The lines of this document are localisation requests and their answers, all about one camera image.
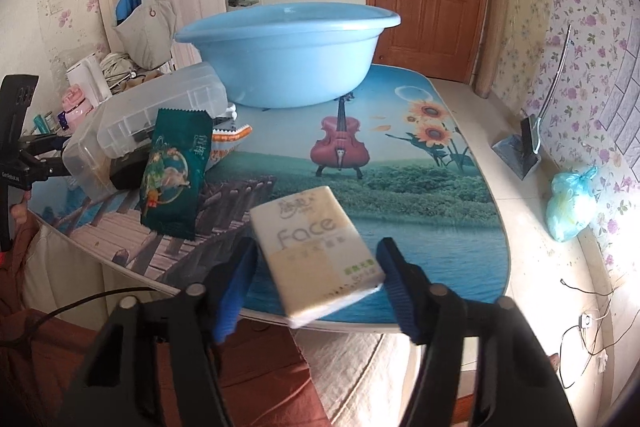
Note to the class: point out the grey fabric bag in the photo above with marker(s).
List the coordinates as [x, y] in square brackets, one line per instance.
[147, 37]

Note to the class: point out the orange and white snack packet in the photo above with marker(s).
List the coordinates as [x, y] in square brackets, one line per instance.
[230, 139]

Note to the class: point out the small green bottle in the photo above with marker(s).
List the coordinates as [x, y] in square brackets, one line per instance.
[46, 123]

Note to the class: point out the reddish brown clothing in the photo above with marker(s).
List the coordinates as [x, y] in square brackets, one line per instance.
[30, 382]

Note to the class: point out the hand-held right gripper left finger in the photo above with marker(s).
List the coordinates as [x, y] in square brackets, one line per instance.
[235, 294]

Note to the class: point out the pink water bottle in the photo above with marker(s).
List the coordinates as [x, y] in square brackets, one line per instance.
[76, 109]

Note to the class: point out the person's left hand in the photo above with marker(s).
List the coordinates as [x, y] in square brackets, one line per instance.
[20, 212]

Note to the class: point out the light blue plastic bag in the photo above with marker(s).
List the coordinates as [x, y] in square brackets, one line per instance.
[570, 207]

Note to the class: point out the clear plastic storage box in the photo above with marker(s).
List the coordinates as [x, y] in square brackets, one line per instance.
[150, 107]

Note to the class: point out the beige sofa cushion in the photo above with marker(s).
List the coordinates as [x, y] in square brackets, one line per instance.
[350, 382]

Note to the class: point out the floral mattress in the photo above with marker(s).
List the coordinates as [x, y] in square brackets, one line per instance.
[525, 7]

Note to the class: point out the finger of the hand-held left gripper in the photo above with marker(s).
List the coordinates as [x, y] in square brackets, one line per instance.
[45, 142]
[50, 167]

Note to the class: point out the cream tissue pack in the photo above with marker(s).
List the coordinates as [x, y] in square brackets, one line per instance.
[315, 257]

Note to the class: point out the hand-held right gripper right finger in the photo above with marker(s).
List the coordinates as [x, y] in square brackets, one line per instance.
[396, 292]

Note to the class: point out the dark green snack packet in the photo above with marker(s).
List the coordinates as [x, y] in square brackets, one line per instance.
[172, 172]

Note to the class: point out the white electric kettle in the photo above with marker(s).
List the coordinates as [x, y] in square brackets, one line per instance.
[87, 77]

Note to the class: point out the light blue plastic basin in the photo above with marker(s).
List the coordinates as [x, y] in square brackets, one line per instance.
[290, 62]

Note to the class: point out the black packet with green label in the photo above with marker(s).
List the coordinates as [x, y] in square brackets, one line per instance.
[127, 174]

